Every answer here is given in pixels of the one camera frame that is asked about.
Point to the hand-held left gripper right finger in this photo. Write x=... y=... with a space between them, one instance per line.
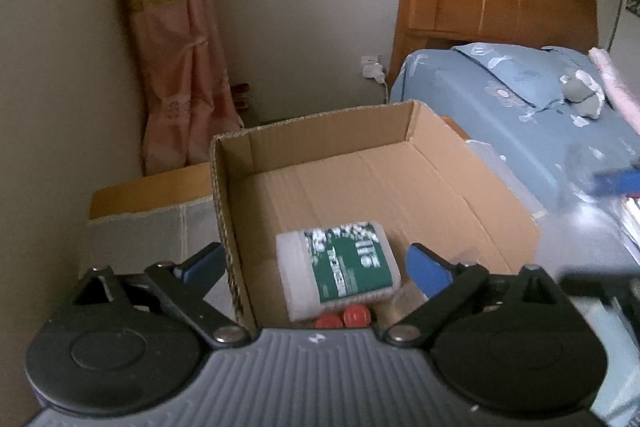
x=425 y=271

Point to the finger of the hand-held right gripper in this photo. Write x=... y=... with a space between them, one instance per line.
x=617 y=183
x=595 y=283

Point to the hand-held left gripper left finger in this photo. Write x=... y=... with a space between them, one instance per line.
x=204 y=263

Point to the white bottle with green label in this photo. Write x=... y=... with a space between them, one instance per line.
x=345 y=267

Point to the cardboard box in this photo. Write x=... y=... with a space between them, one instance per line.
x=375 y=177

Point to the red round cap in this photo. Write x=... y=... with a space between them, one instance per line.
x=356 y=316
x=327 y=322

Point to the grey and white plush toy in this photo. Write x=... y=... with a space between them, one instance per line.
x=580 y=94

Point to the pink cloth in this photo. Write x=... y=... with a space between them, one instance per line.
x=622 y=87

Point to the blue floral pillow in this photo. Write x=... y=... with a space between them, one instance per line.
x=520 y=72

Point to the dark red object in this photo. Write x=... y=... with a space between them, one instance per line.
x=239 y=97

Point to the bed with blue floral sheet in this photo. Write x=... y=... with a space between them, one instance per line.
x=460 y=97

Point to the white plug-in charger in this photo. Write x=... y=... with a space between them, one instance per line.
x=372 y=72

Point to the pink patterned curtain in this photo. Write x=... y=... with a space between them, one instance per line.
x=170 y=57

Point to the green wall sticker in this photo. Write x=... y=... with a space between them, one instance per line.
x=635 y=3

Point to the white wall socket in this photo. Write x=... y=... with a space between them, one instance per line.
x=370 y=58

